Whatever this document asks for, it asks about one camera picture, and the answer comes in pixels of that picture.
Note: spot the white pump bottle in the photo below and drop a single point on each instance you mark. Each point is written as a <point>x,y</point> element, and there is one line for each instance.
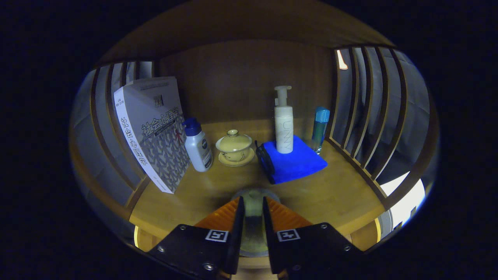
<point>284,128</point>

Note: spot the thick white patterned book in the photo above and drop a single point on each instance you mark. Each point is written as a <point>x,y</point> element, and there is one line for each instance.
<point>155,132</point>

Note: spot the yellow lidded teacup with saucer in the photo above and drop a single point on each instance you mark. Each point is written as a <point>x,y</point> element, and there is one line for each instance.
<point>234,146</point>

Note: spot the clear blue bottle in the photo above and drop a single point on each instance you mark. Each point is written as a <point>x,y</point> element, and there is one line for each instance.
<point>321,128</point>

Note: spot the white plastic drawer unit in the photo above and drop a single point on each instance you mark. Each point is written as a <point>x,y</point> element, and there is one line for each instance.
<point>404,202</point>

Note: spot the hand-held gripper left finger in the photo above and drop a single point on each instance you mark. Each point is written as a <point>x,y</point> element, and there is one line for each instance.
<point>238,233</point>

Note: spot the wooden countertop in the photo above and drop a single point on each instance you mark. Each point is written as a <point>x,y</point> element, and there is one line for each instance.
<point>330,194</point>

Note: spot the folded blue cloth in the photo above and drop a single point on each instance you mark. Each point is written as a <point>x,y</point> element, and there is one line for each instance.
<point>299,163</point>

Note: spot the white bottle blue cap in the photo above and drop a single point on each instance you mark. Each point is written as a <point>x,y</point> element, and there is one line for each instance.
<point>198,149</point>

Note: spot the wooden cabinet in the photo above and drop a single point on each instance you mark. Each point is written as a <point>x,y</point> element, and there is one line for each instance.
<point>241,77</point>

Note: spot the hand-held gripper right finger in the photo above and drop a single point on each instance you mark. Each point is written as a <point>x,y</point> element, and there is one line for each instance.
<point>268,233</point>

